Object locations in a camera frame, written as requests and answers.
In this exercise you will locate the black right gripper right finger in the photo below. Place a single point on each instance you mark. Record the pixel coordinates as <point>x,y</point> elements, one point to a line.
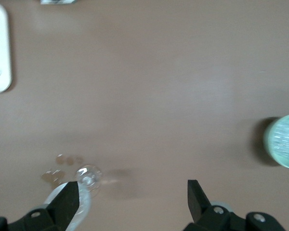
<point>200,211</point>

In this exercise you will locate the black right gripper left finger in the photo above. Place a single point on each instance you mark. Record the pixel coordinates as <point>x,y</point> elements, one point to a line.
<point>60,207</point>

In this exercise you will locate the clear wine glass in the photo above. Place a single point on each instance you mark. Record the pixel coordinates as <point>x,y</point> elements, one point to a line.
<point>89,179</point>

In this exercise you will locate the clear ice cube pile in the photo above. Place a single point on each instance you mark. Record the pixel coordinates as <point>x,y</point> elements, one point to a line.
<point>286,139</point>

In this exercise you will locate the green ceramic bowl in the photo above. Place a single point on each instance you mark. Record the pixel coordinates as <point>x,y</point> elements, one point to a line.
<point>269,149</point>

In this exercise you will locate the brown table mat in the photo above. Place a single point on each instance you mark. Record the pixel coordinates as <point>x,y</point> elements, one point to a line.
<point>144,84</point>

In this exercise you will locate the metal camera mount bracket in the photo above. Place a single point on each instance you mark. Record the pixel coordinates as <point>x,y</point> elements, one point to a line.
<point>57,2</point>

